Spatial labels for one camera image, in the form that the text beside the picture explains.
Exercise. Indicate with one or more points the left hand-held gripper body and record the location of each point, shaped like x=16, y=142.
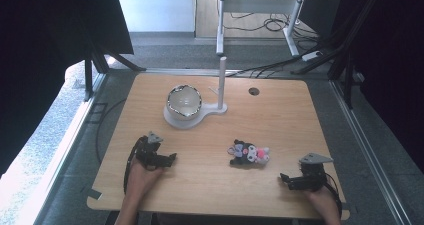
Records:
x=149, y=150

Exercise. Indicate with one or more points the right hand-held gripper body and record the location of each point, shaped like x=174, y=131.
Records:
x=312, y=173

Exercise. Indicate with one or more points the person's left hand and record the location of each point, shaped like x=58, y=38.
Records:
x=141, y=178

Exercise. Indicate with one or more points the person's right hand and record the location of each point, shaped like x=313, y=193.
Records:
x=320, y=201

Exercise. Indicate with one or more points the black and pink plush toy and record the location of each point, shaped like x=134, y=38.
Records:
x=249, y=153

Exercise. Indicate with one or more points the metal bowl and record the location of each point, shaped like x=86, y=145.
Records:
x=184, y=102

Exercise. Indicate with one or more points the grey tape piece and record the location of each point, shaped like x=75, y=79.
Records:
x=94, y=194

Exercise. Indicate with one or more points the white stand with pole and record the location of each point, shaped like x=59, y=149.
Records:
x=220, y=85

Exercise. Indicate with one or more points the black metal stand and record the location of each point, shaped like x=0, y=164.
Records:
x=96, y=65
x=343, y=61

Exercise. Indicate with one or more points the white power strip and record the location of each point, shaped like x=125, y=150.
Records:
x=312, y=55

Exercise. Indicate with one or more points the black curtain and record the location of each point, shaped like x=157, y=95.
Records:
x=390, y=51
x=50, y=51

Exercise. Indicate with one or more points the metal floor rail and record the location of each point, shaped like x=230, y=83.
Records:
x=366, y=151
x=66, y=151

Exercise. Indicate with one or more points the white metal desk frame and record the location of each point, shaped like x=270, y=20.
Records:
x=256, y=5

